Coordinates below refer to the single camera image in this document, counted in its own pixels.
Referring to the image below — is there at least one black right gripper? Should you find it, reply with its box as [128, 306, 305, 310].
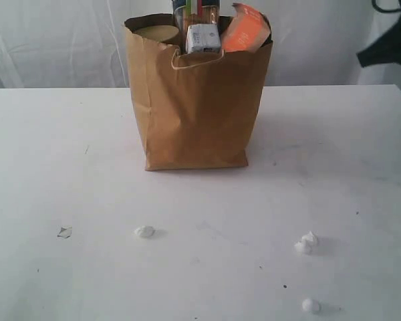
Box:
[356, 0, 401, 68]

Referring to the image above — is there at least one brown pouch with orange label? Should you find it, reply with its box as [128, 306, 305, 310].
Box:
[221, 3, 271, 53]

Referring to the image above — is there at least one white and blue carton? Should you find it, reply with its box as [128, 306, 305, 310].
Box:
[186, 23, 221, 54]

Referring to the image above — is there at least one brown paper shopping bag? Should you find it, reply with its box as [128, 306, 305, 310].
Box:
[124, 13, 273, 171]

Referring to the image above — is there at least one spaghetti packet dark blue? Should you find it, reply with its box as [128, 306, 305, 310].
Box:
[172, 0, 220, 54]

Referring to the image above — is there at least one nut jar with gold lid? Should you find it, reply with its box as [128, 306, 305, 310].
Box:
[134, 25, 180, 45]

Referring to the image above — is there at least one white crumpled scrap right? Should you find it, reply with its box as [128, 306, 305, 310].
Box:
[294, 231, 319, 254]

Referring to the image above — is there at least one white scrap near front edge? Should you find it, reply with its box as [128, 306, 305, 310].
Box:
[301, 298, 321, 314]

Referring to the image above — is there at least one small white crumpled scrap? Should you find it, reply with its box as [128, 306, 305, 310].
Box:
[134, 225, 155, 238]

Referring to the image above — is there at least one white fabric backdrop curtain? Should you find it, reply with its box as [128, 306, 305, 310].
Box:
[0, 1, 401, 88]

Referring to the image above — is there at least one clear plastic scrap on table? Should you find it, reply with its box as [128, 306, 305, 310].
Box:
[57, 226, 72, 239]

